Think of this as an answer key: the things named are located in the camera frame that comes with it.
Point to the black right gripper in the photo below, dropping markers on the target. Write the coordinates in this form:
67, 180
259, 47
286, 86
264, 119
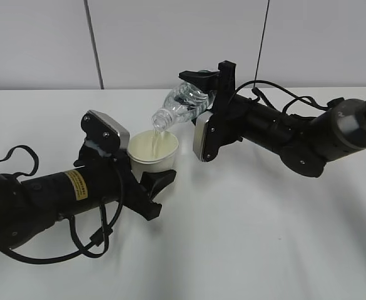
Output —
230, 110

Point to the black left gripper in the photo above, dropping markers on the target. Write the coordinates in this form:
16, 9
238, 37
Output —
137, 197

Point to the clear green-label water bottle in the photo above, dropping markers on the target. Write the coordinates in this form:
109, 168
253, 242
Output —
182, 104

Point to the white paper cup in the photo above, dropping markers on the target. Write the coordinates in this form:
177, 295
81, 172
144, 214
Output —
152, 151

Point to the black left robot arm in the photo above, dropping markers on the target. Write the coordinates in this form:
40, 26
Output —
29, 205

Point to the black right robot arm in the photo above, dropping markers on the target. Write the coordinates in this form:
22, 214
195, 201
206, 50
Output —
303, 134

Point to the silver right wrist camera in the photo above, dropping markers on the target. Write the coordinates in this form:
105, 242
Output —
206, 140

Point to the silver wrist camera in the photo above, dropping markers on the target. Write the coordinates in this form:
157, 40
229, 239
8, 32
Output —
206, 140
104, 134

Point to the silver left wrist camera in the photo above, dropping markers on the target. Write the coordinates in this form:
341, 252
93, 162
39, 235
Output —
104, 134

